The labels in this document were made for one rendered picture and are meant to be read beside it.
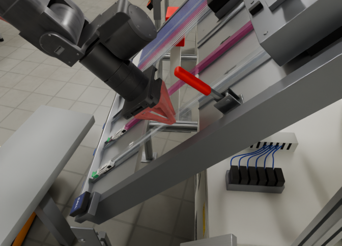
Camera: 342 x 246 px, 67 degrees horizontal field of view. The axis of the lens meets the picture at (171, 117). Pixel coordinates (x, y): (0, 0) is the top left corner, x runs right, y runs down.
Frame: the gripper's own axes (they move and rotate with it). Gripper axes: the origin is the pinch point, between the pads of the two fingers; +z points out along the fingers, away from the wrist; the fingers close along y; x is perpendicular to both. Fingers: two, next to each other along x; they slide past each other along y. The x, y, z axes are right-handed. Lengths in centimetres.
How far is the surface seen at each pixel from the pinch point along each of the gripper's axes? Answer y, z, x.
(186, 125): 60, 51, 37
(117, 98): 32.0, 3.2, 29.8
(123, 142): 6.3, 3.3, 19.3
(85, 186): -2.9, 2.6, 30.4
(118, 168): -2.3, 3.1, 18.6
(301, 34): -6.9, -5.5, -25.7
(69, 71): 154, 6, 137
